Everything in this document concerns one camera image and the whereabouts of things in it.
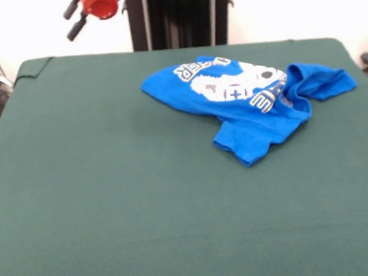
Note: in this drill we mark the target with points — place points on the blue printed t-shirt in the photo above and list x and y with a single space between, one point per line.
248 108

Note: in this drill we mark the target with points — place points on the dark green table cloth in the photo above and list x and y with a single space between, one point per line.
112 196

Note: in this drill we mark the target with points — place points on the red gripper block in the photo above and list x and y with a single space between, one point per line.
100 6

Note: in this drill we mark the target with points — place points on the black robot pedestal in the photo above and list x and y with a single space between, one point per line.
178 18

